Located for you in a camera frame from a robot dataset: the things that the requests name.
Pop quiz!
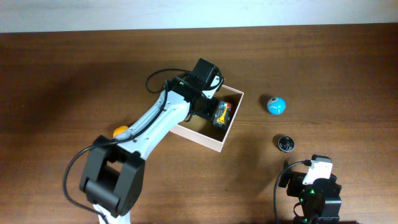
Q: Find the red toy fire truck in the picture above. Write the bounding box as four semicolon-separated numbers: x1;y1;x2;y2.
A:
213;101;233;130

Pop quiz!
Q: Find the beige cardboard box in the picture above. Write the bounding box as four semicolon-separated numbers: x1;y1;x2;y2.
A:
170;85;244;152

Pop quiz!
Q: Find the yellow toy dog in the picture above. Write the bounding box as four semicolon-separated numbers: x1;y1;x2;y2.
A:
113;126;129;138

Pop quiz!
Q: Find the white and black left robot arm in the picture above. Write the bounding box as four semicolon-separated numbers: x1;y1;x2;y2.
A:
79;58;224;223

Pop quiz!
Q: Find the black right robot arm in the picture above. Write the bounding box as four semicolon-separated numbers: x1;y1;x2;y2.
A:
278;170;342;224

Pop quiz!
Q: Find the black round cap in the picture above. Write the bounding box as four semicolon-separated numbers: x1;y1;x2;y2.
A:
277;136;295;153

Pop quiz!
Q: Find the blue and white ball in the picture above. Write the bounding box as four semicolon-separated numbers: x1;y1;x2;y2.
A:
267;97;286;115

